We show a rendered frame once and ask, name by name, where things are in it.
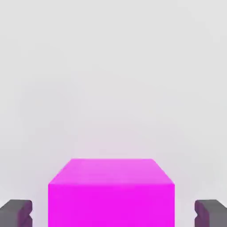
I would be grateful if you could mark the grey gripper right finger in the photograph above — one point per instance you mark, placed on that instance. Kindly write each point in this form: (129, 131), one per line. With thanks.
(214, 212)

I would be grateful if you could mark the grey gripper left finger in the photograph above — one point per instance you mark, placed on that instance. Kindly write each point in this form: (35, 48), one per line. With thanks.
(12, 212)

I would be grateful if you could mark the small magenta cube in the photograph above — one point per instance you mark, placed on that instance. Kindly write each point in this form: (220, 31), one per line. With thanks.
(111, 198)

